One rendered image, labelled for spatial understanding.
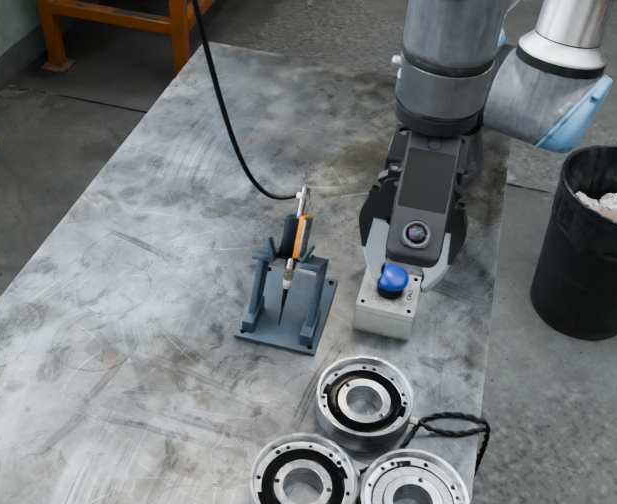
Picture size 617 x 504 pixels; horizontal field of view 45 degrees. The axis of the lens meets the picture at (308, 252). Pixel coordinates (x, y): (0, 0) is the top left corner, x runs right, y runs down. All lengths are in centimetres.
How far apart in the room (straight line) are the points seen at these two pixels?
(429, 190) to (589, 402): 143
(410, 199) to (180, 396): 38
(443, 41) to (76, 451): 55
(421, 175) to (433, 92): 7
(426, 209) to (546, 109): 44
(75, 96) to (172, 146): 173
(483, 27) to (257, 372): 48
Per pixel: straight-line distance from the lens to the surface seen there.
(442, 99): 61
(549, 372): 202
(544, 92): 102
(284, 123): 126
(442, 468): 79
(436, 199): 62
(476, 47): 59
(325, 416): 79
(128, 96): 288
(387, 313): 89
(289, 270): 87
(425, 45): 59
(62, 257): 103
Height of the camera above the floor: 149
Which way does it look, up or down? 43 degrees down
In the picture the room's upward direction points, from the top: 4 degrees clockwise
